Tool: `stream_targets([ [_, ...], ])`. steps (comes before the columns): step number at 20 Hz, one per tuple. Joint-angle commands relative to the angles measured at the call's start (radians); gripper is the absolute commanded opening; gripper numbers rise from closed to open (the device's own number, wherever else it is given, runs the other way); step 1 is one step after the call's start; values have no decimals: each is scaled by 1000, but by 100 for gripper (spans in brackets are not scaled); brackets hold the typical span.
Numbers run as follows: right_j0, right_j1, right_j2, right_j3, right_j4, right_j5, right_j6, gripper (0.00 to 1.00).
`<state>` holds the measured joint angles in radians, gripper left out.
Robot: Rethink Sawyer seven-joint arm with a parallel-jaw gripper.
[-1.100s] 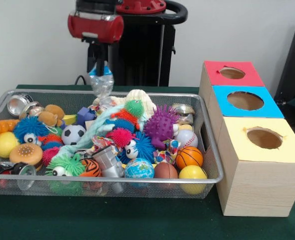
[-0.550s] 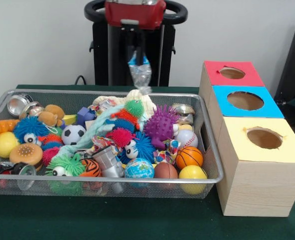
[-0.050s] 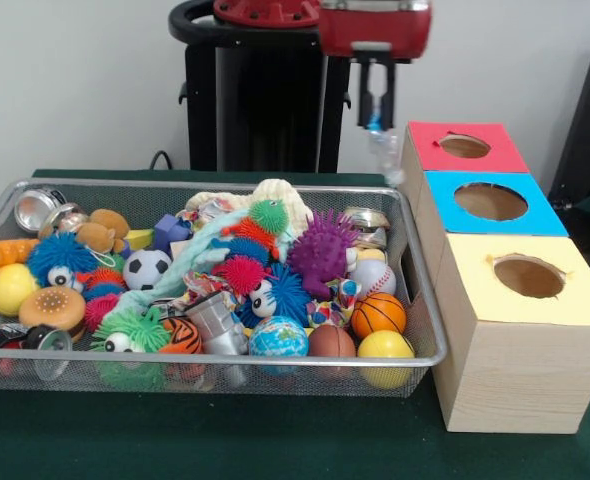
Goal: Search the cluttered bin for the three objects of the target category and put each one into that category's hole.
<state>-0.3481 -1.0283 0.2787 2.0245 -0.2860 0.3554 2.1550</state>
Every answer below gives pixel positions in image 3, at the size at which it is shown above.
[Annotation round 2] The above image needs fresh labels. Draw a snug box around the yellow ball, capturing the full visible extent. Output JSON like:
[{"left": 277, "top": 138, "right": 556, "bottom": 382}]
[{"left": 357, "top": 330, "right": 416, "bottom": 390}]

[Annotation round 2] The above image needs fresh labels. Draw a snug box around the blue spiky toy with eyes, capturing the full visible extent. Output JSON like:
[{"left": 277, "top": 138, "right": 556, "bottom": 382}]
[{"left": 237, "top": 263, "right": 312, "bottom": 329}]

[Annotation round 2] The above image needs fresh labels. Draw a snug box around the purple spiky monster toy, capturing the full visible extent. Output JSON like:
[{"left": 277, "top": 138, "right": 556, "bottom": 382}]
[{"left": 287, "top": 208, "right": 360, "bottom": 301}]

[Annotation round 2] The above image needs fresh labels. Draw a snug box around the black and white soccer ball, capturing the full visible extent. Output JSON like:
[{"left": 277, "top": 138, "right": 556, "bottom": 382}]
[{"left": 122, "top": 248, "right": 173, "bottom": 292}]

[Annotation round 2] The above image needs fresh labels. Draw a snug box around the black looped cable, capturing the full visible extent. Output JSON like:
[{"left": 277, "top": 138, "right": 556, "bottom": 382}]
[{"left": 148, "top": 149, "right": 174, "bottom": 171}]

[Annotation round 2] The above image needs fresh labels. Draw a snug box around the wooden box with three holes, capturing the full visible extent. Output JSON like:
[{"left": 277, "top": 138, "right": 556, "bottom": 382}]
[{"left": 396, "top": 121, "right": 590, "bottom": 435}]

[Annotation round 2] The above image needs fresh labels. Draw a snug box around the clear plastic packet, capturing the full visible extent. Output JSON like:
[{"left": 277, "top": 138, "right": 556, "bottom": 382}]
[{"left": 366, "top": 112, "right": 407, "bottom": 188}]

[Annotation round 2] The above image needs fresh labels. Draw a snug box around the shallow metal mesh bin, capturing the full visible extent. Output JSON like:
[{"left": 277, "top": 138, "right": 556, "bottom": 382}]
[{"left": 0, "top": 177, "right": 449, "bottom": 400}]

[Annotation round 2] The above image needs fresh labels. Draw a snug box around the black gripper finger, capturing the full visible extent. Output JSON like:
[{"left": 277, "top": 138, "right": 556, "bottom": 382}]
[
  {"left": 356, "top": 58, "right": 373, "bottom": 128},
  {"left": 379, "top": 60, "right": 399, "bottom": 131}
]

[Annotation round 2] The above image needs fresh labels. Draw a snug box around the cream knit cloth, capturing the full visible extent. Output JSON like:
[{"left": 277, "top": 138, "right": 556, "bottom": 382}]
[{"left": 247, "top": 178, "right": 314, "bottom": 236}]

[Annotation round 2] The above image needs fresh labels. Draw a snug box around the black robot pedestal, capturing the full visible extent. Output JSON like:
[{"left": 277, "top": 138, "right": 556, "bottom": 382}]
[{"left": 168, "top": 0, "right": 352, "bottom": 174}]

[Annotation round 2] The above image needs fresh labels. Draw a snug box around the globe print ball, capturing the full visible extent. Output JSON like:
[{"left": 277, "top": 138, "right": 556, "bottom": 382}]
[{"left": 248, "top": 315, "right": 310, "bottom": 376}]

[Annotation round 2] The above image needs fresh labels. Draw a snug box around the blue plastic toy block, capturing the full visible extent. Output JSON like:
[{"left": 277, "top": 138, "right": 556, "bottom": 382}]
[{"left": 152, "top": 213, "right": 195, "bottom": 252}]

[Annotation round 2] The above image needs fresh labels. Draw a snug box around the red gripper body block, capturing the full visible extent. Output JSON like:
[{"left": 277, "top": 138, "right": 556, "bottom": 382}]
[{"left": 318, "top": 2, "right": 433, "bottom": 65}]

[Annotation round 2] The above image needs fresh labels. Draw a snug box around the orange basketball toy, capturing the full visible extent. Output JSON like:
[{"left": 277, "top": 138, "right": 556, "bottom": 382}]
[{"left": 350, "top": 291, "right": 408, "bottom": 340}]

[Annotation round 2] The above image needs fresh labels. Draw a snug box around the green spiky toy with eye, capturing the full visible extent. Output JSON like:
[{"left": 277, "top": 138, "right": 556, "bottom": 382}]
[{"left": 90, "top": 305, "right": 174, "bottom": 392}]

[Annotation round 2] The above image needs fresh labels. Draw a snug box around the white baseball toy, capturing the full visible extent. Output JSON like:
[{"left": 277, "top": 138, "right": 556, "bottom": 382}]
[{"left": 348, "top": 258, "right": 397, "bottom": 297}]

